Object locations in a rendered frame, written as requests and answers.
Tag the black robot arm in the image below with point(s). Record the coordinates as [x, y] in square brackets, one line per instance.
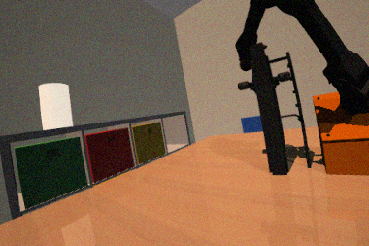
[345, 70]

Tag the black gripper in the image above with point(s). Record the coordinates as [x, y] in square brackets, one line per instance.
[283, 77]

